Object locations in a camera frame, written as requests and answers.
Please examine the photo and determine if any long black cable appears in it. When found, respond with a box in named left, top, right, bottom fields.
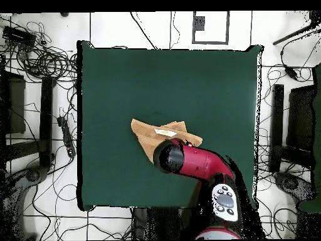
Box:
left=129, top=11, right=158, bottom=50

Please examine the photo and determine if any dark green table cloth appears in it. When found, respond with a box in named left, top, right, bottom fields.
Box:
left=76, top=40, right=264, bottom=211

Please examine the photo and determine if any grey square floor frame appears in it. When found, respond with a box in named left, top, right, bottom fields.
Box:
left=192, top=11, right=231, bottom=45

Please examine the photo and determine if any dark equipment case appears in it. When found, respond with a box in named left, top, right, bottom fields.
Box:
left=0, top=70, right=26, bottom=135
left=286, top=84, right=317, bottom=152

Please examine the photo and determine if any dark grey square patch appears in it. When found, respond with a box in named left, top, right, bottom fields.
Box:
left=192, top=16, right=206, bottom=31

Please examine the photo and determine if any orange terry towel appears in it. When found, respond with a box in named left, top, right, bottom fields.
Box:
left=130, top=118, right=203, bottom=164

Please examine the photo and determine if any black rod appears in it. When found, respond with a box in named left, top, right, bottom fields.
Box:
left=272, top=22, right=321, bottom=46

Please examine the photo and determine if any black hub box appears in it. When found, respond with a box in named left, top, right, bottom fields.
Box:
left=2, top=25, right=38, bottom=48

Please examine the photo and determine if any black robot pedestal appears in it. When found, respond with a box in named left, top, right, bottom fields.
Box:
left=132, top=206, right=196, bottom=240

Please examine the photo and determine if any black stand foot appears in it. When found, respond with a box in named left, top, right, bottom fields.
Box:
left=273, top=171, right=316, bottom=203
left=23, top=166, right=50, bottom=183

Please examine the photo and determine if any black power adapter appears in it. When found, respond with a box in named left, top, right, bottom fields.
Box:
left=283, top=64, right=299, bottom=81

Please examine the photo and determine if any black cable tangle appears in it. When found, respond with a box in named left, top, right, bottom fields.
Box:
left=21, top=21, right=77, bottom=82

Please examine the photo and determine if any black power strip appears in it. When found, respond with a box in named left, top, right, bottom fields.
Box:
left=56, top=115, right=76, bottom=159

